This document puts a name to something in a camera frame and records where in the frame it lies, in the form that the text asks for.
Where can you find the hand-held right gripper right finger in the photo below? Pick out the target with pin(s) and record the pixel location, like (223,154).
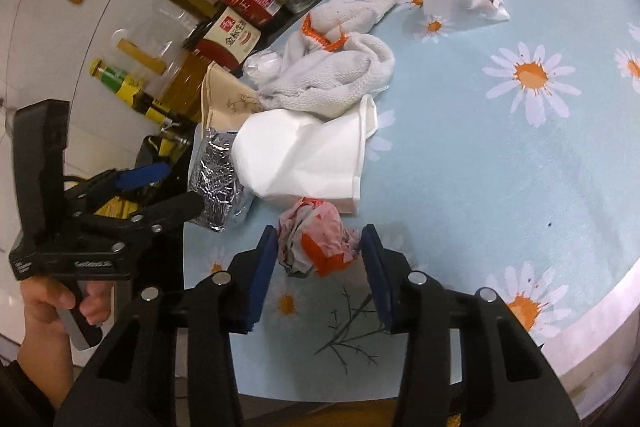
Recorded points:
(377,279)

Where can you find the red white wrapper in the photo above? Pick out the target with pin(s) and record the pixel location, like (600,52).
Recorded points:
(320,242)

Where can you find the person's left hand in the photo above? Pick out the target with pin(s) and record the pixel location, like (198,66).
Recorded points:
(45,302)

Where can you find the brown paper bag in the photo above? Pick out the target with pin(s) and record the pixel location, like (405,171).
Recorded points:
(220,97)

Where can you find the daisy print tablecloth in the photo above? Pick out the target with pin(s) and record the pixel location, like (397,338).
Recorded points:
(450,157)

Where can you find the dark soy sauce jug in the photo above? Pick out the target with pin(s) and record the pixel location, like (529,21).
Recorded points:
(225,37)

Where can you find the crumpled clear plastic bag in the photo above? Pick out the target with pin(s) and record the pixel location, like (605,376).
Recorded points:
(262,64)

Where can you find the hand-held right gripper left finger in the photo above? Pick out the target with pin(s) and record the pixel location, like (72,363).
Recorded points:
(262,279)

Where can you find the green glass bottle yellow label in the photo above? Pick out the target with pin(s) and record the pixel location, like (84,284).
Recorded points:
(125,87)

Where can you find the large clear cooking oil jug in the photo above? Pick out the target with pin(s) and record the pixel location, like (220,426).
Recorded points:
(187,82)

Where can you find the metal soap dispenser pump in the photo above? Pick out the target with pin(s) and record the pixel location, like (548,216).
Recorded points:
(175,129)

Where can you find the white knit glove orange cuff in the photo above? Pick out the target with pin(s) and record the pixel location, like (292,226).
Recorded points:
(340,72)

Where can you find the silver foil wrapper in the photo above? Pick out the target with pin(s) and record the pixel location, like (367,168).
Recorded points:
(215,187)

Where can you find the person's left forearm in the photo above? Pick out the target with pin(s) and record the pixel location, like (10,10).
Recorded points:
(42,387)

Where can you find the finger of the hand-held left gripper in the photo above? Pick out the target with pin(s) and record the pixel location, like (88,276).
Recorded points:
(145,174)
(175,207)

